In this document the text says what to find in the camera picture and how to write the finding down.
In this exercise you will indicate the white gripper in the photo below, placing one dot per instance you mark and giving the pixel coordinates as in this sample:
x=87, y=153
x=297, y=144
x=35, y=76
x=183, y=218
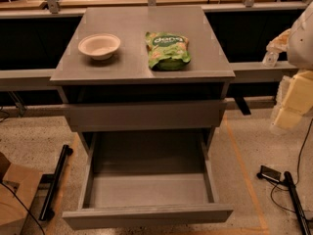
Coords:
x=301, y=46

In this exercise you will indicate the green rice chip bag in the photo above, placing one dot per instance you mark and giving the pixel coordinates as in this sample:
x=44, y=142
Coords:
x=167, y=51

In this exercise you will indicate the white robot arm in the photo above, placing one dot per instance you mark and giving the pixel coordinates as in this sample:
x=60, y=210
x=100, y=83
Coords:
x=300, y=45

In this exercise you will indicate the grey drawer cabinet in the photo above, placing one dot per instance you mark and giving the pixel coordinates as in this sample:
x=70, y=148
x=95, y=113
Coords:
x=126, y=77

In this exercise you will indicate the closed grey top drawer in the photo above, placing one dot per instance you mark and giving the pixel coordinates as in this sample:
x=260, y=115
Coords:
x=145, y=115

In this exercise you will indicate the open grey middle drawer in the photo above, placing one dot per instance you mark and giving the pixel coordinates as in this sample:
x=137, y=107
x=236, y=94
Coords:
x=147, y=178

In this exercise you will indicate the clear sanitizer pump bottle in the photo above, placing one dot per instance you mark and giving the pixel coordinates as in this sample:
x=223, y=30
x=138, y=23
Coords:
x=270, y=59

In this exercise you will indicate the small black floor device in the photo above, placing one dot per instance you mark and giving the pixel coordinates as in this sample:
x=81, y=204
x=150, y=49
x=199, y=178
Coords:
x=269, y=174

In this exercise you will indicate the black metal floor bar right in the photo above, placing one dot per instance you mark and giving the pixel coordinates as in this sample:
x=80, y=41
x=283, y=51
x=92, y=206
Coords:
x=302, y=221

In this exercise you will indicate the black metal floor bar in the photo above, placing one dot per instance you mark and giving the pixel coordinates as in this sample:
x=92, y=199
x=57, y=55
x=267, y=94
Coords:
x=52, y=179
x=302, y=221

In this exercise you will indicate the white paper bowl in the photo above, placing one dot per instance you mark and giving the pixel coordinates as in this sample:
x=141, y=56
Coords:
x=99, y=46

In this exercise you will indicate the black metal floor bar left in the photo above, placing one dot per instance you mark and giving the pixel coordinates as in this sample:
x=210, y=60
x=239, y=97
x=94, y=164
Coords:
x=52, y=179

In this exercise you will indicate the brown cardboard box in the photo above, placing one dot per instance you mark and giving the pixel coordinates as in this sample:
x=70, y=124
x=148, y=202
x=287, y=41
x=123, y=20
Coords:
x=18, y=186

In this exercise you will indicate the grey metal rail shelf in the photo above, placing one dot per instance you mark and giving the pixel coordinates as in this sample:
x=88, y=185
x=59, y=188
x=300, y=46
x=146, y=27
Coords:
x=34, y=76

